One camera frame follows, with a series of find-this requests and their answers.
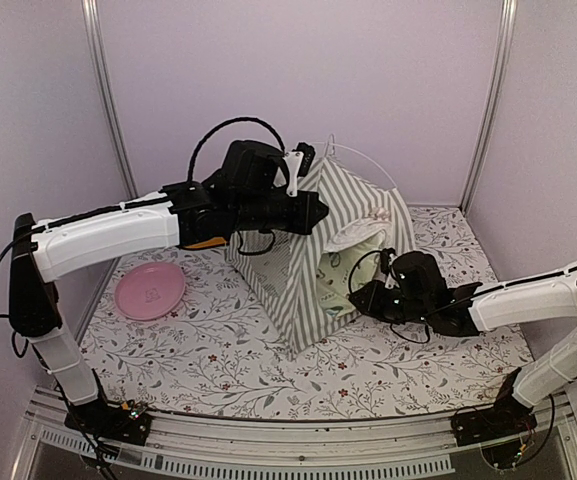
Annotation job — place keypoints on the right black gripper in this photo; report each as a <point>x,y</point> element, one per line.
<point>364,308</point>

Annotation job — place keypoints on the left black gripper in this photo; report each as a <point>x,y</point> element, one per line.
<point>306,220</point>

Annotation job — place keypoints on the avocado print cushion mat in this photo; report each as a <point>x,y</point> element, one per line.
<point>343,269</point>

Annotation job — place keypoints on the striped fabric pet tent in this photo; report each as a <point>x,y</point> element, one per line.
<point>284,279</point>

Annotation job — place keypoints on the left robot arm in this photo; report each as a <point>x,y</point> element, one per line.
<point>177,215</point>

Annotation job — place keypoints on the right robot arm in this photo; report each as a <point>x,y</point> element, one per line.
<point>474,308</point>

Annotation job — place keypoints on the yellow double pet feeder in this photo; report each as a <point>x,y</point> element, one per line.
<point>207,244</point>

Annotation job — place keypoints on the pink round plate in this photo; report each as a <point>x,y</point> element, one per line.
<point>150,291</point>

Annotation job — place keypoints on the floral table cloth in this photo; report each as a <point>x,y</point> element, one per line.
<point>218,354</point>

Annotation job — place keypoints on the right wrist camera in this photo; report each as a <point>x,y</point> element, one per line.
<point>387,256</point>

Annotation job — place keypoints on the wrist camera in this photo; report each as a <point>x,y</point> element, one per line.
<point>387,256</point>
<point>294,165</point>

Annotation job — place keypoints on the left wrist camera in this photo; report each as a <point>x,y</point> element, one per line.
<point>294,165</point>

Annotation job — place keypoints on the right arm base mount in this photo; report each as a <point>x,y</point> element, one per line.
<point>503,418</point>

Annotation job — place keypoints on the left aluminium frame post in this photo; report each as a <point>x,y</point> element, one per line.
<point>90,10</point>

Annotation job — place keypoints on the aluminium frame post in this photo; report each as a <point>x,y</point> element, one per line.
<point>501,59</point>
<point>90,10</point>

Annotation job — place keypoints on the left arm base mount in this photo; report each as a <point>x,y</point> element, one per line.
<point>127,423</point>

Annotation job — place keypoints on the right aluminium frame post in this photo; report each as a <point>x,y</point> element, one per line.
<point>501,59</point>

